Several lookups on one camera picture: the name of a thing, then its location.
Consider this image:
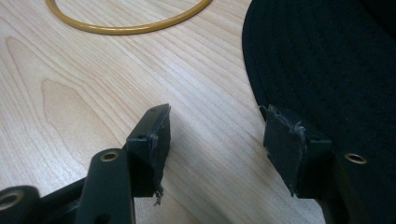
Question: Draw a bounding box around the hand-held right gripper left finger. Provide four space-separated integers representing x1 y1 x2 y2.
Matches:
123 103 172 207

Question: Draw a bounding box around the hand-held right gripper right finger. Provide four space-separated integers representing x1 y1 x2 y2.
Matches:
259 105 335 198

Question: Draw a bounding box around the black cap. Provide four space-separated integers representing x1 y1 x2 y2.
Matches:
241 0 396 224

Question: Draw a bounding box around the yellow ring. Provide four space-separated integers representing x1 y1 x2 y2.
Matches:
45 0 213 35

